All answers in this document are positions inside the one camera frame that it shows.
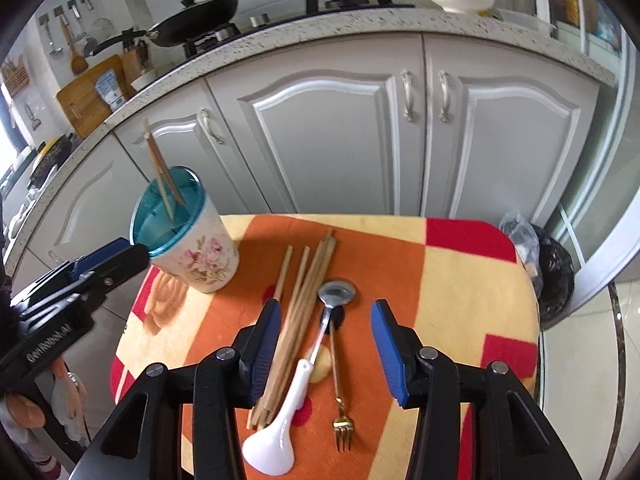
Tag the gold fork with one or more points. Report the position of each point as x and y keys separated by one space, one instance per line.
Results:
x=342 y=422

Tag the black trash bag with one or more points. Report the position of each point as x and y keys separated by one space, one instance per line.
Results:
x=555 y=270

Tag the metal spoon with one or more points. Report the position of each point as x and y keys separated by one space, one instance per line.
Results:
x=337 y=292

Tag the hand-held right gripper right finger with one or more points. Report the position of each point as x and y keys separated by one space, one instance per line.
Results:
x=387 y=355

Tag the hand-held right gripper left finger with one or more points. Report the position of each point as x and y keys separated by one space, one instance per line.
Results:
x=270 y=350

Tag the speckled stone countertop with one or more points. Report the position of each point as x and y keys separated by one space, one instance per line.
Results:
x=350 y=22

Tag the pile of wooden chopsticks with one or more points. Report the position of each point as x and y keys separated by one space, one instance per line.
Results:
x=300 y=320

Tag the black yellow pot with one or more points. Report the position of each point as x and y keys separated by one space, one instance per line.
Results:
x=50 y=152

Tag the orange yellow red blanket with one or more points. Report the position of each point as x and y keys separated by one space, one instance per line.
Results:
x=450 y=300

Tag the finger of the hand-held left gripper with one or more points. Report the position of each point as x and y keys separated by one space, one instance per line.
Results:
x=100 y=257
x=130 y=260

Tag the wooden knife block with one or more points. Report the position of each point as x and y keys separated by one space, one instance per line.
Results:
x=137 y=55

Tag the white blue packet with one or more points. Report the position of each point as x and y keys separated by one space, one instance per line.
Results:
x=110 y=90

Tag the white ceramic spoon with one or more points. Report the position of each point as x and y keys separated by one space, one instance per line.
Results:
x=270 y=447

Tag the floral utensil cup teal insert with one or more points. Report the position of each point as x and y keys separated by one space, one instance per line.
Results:
x=200 y=255

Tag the grey cabinet door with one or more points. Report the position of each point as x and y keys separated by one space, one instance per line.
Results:
x=190 y=160
x=325 y=135
x=515 y=145
x=85 y=205

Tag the grey plastic bag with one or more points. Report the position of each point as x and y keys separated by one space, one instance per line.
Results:
x=517 y=235

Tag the black frying pan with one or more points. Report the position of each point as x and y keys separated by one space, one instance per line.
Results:
x=200 y=17

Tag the wooden chopstick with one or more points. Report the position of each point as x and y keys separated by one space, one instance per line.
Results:
x=167 y=174
x=157 y=170

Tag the bamboo wall holder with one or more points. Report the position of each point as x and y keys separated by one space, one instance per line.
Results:
x=14 y=77

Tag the wooden cutting board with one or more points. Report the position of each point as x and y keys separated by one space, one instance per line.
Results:
x=82 y=97

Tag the wall hook rack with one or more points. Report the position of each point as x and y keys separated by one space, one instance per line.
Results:
x=65 y=10

